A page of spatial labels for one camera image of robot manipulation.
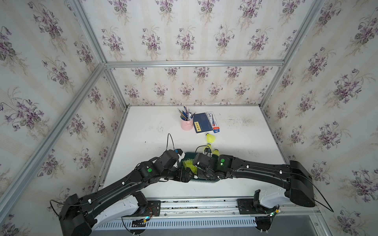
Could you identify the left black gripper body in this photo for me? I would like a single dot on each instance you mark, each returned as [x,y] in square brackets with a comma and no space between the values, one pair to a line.
[178,175]

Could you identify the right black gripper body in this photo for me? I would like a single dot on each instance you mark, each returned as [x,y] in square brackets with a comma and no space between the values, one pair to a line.
[207,175]

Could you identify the yellow shuttlecock pile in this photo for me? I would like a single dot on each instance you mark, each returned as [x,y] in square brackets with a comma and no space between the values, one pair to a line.
[210,138]
[215,153]

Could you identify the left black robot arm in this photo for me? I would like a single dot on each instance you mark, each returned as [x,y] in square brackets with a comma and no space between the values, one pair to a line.
[78,214]

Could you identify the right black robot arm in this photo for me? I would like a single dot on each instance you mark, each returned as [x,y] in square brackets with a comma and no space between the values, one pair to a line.
[293,177]

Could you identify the dark teal storage tray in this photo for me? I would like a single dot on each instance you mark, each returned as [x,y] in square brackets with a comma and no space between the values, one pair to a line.
[191,155]

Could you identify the dark blue book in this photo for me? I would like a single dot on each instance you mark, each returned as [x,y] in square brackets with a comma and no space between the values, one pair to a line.
[201,123]

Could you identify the pink pen cup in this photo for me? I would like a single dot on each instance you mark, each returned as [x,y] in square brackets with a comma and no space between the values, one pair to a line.
[187,125]

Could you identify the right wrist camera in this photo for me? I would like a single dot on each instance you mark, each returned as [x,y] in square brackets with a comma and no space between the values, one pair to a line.
[201,160]

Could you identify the aluminium front rail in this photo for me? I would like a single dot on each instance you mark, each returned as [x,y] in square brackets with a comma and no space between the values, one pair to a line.
[175,208]

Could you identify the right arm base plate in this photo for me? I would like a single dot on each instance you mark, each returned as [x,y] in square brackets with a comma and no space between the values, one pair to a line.
[252,206]

